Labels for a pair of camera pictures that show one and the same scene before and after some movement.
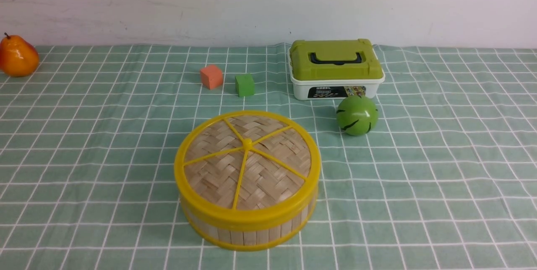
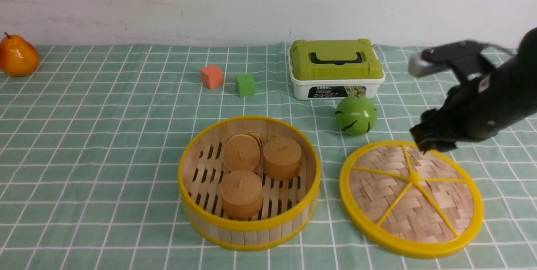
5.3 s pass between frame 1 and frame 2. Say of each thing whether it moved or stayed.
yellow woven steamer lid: moved
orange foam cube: stayed
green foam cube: stayed
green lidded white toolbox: stayed
